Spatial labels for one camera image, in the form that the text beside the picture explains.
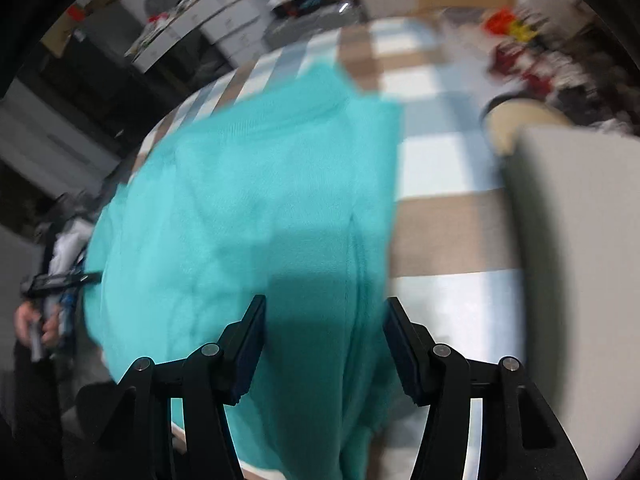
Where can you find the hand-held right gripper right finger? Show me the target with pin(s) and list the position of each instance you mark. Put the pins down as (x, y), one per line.
(405, 355)

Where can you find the open cardboard box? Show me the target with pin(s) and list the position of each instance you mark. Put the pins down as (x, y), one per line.
(75, 15)

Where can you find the yellow plastic bag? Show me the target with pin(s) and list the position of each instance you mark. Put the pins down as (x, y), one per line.
(524, 31)

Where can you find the teal jacket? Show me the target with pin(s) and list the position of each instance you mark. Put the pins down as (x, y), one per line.
(250, 185)

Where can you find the silver suitcase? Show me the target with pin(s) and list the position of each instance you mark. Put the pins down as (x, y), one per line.
(310, 25)

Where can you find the red plastic bag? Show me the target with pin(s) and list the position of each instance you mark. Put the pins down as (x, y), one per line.
(499, 20)

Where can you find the checkered blanket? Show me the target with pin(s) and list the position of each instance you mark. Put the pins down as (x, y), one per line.
(450, 170)

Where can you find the white desk with drawers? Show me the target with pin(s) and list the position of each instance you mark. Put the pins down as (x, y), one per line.
(235, 25)

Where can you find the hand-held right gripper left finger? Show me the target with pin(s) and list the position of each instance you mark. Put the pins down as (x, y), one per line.
(247, 355)

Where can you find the black wardrobe cabinet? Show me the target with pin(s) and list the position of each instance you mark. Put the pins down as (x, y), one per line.
(90, 75)

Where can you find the person's left hand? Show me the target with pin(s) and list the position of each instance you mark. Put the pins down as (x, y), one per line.
(22, 322)

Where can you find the round beige stool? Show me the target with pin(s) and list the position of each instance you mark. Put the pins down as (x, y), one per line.
(510, 125)

